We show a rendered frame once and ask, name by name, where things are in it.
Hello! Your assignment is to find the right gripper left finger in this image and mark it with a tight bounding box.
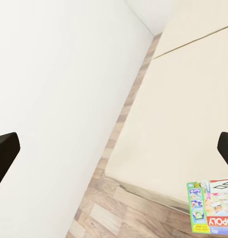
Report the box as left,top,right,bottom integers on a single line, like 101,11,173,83
0,132,20,183

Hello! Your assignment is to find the board game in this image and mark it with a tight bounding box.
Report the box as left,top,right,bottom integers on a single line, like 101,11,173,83
187,178,228,235

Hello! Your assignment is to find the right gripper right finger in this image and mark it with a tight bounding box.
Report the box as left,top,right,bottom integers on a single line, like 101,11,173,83
217,132,228,164

